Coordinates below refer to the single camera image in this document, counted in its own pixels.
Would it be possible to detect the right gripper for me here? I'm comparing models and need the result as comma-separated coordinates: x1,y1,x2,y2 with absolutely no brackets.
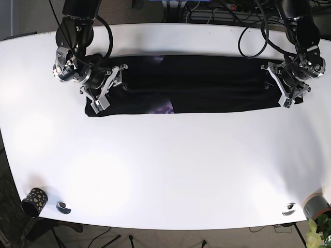
80,64,129,112

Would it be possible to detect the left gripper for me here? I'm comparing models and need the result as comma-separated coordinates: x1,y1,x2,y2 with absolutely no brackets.
261,61,311,109

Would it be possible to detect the black flame graphic T-shirt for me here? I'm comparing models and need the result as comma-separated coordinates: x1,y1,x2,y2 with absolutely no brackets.
85,55,281,117

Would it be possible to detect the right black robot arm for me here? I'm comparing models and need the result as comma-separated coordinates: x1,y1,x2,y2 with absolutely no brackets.
53,1,128,114

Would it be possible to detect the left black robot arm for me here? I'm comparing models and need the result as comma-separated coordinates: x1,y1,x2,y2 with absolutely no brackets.
267,1,326,108

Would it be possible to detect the grey plant pot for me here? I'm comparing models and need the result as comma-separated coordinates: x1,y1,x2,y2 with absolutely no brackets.
303,193,330,221

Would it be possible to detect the right metal table grommet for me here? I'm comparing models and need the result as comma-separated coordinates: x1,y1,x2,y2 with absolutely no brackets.
281,203,297,216

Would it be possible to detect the metal table grommet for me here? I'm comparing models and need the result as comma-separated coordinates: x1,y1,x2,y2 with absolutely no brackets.
281,203,297,216
56,201,71,214

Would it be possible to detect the left metal table grommet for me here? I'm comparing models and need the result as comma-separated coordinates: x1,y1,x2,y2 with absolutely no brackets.
56,201,71,214

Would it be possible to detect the black floral cup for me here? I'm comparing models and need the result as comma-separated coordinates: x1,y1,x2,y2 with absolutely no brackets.
21,188,48,218

